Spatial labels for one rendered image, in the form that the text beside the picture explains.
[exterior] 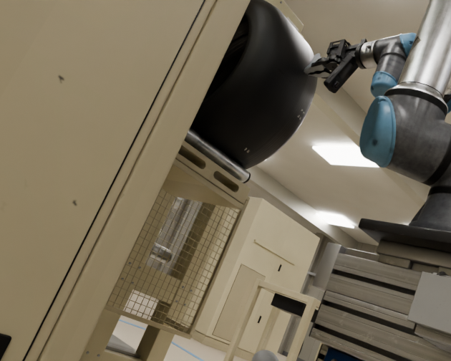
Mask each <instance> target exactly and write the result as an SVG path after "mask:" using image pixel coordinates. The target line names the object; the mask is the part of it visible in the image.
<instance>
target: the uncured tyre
mask: <svg viewBox="0 0 451 361"><path fill-rule="evenodd" d="M313 58H314V53H313V52H312V49H311V47H310V46H309V44H308V43H307V42H306V40H305V39H304V38H303V37H302V36H301V35H300V34H299V33H298V31H297V30H296V29H295V28H294V26H293V25H292V24H291V22H290V21H289V20H288V19H287V18H286V17H285V16H284V15H283V13H282V12H281V11H280V10H279V9H278V8H277V7H275V6H274V5H272V4H270V3H268V2H267V1H264V0H250V2H249V5H248V7H247V9H246V11H245V13H244V15H243V17H242V19H241V22H240V24H239V25H238V28H237V30H236V32H235V34H234V36H233V38H232V40H231V42H230V44H229V46H228V49H227V51H226V53H225V55H224V57H223V59H222V62H221V64H220V66H219V68H218V70H217V72H216V74H215V77H214V78H213V81H212V82H211V84H210V87H209V88H208V91H207V93H206V95H205V97H204V99H203V101H202V103H201V106H200V108H199V110H198V112H197V114H196V116H195V119H194V121H193V123H192V125H191V126H190V127H191V128H192V129H194V131H196V132H197V133H199V134H200V135H202V136H203V137H204V138H205V139H206V140H208V141H209V142H210V143H212V144H213V145H214V146H216V147H217V148H218V149H220V150H221V151H223V152H224V153H225V154H226V155H227V156H229V157H230V158H232V159H233V160H234V161H235V162H237V163H238V164H239V165H241V166H242V167H243V168H245V169H249V168H251V167H253V166H255V165H258V164H259V163H262V162H263V161H265V160H266V159H268V158H270V157H271V156H272V155H274V154H275V153H276V152H278V151H279V150H280V149H281V148H282V147H283V146H284V145H285V144H286V143H287V142H288V141H289V140H290V139H291V138H292V137H293V135H294V134H295V133H296V131H297V130H298V129H299V127H300V126H301V124H302V122H303V121H304V119H305V117H306V115H307V113H308V111H309V108H310V106H311V103H312V100H313V98H314V94H315V91H316V85H317V79H318V77H313V76H310V75H307V74H305V72H304V70H305V68H306V67H307V66H308V65H310V63H311V61H312V59H313ZM278 69H280V70H281V71H282V72H283V73H284V74H285V75H286V76H287V77H288V78H289V79H290V80H291V82H292V83H290V82H289V81H288V80H287V79H286V77H285V76H284V75H283V74H282V73H281V72H280V71H279V70H278ZM302 107H303V108H304V109H305V111H306V112H305V114H304V116H303V117H302V119H301V121H300V122H299V121H298V120H297V118H296V116H297V115H298V113H299V111H300V110H301V108H302ZM246 146H248V147H249V148H250V149H251V150H253V151H251V152H250V153H249V154H247V155H246V154H245V153H244V152H243V151H242V149H243V148H245V147H246Z"/></svg>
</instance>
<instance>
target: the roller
mask: <svg viewBox="0 0 451 361"><path fill-rule="evenodd" d="M184 141H185V142H187V143H188V144H190V145H191V146H193V147H194V148H195V149H196V150H198V151H199V152H201V153H202V154H204V155H205V156H206V157H207V158H209V159H211V160H212V161H213V162H214V163H216V164H217V165H219V166H220V167H221V168H222V169H224V170H226V171H227V172H228V173H230V174H231V175H232V176H234V177H235V178H237V179H238V180H239V181H240V182H242V183H247V182H248V181H249V179H250V177H251V174H250V173H249V172H248V171H247V170H246V169H245V168H243V167H242V166H241V165H239V164H238V163H237V162H235V161H234V160H233V159H232V158H230V157H229V156H227V155H226V154H225V153H224V152H223V151H221V150H220V149H218V148H217V147H216V146H214V145H213V144H212V143H210V142H209V141H208V140H206V139H205V138H204V137H203V136H202V135H200V134H199V133H197V132H196V131H194V129H192V128H191V127H190V129H189V131H188V134H187V135H186V137H185V139H184Z"/></svg>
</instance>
